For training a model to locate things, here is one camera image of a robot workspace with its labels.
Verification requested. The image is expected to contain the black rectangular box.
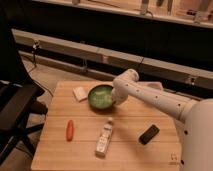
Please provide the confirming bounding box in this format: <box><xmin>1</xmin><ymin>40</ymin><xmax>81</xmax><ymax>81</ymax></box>
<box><xmin>139</xmin><ymin>125</ymin><xmax>160</xmax><ymax>145</ymax></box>

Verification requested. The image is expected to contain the black office chair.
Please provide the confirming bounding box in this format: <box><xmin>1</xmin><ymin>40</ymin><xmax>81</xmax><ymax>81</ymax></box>
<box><xmin>0</xmin><ymin>79</ymin><xmax>49</xmax><ymax>167</ymax></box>

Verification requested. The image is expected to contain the white rectangular sponge block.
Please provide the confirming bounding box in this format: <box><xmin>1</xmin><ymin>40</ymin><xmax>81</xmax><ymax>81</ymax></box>
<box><xmin>73</xmin><ymin>87</ymin><xmax>87</xmax><ymax>102</ymax></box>

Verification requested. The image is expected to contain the white squeeze bottle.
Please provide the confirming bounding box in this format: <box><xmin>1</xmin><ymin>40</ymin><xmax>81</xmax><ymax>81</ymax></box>
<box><xmin>95</xmin><ymin>117</ymin><xmax>114</xmax><ymax>157</ymax></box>

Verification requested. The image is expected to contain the orange carrot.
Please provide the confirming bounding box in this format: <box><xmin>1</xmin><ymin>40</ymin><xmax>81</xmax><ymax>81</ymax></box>
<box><xmin>66</xmin><ymin>120</ymin><xmax>74</xmax><ymax>141</ymax></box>

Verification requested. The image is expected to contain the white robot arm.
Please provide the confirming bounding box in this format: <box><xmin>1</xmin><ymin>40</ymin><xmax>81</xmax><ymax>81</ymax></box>
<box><xmin>112</xmin><ymin>69</ymin><xmax>213</xmax><ymax>171</ymax></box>

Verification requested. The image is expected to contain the grey baseboard rail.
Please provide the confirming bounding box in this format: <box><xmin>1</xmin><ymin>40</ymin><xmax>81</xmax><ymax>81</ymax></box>
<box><xmin>12</xmin><ymin>29</ymin><xmax>213</xmax><ymax>89</ymax></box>

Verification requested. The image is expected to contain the green ceramic bowl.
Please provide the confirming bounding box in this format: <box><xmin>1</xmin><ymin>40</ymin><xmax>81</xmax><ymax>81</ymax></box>
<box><xmin>88</xmin><ymin>84</ymin><xmax>113</xmax><ymax>110</ymax></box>

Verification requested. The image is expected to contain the translucent plastic cup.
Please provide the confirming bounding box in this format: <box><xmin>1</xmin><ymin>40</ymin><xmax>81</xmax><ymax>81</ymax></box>
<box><xmin>147</xmin><ymin>82</ymin><xmax>164</xmax><ymax>91</ymax></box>

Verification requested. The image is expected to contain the black hanging cable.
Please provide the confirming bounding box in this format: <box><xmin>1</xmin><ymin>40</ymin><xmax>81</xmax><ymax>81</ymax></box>
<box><xmin>134</xmin><ymin>9</ymin><xmax>154</xmax><ymax>74</ymax></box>

